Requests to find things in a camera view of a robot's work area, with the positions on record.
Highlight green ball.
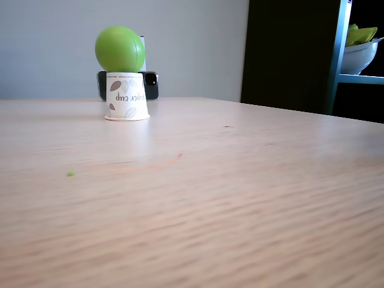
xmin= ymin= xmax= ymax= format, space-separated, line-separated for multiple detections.
xmin=94 ymin=25 xmax=146 ymax=74

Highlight white leaf-print paper cup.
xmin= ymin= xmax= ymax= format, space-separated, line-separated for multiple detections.
xmin=104 ymin=71 xmax=151 ymax=122

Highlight black smartphone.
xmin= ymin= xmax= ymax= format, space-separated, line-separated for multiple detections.
xmin=96 ymin=70 xmax=160 ymax=102

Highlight white cardboard box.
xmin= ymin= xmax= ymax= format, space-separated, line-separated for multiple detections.
xmin=139 ymin=35 xmax=147 ymax=73

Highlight blue metal shelf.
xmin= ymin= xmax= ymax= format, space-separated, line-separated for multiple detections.
xmin=325 ymin=0 xmax=384 ymax=116

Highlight white bowl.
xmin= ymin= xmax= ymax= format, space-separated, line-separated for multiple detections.
xmin=341 ymin=37 xmax=384 ymax=76

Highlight green plastic items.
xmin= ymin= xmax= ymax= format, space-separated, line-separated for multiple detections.
xmin=346 ymin=23 xmax=379 ymax=47

